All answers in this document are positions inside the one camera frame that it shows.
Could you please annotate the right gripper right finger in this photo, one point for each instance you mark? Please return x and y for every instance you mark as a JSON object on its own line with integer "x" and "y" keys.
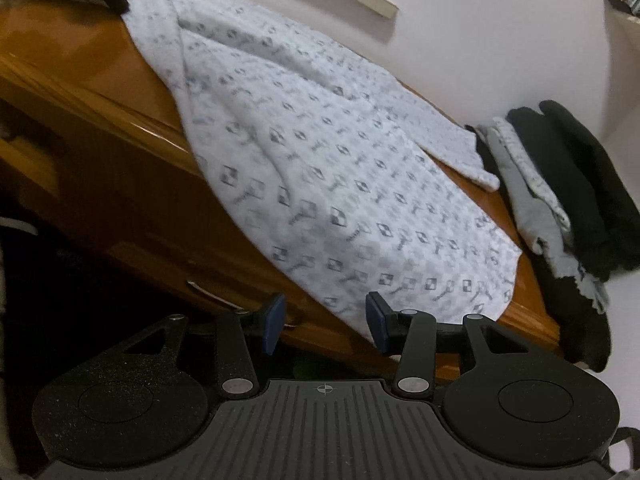
{"x": 418, "y": 339}

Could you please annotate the grey folded garment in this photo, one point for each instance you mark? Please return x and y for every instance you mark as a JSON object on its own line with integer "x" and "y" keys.
{"x": 539, "y": 216}

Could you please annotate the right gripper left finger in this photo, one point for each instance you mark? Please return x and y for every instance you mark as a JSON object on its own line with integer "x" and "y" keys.
{"x": 246, "y": 340}

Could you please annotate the white patterned garment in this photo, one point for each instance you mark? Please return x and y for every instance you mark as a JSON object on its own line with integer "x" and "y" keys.
{"x": 330, "y": 167}

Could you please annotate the wooden drawer front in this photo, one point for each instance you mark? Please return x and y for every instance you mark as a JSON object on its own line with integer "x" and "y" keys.
{"x": 161, "y": 221}

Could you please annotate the black folded garment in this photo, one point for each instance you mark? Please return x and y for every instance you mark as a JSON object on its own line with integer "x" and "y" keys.
{"x": 604, "y": 219}

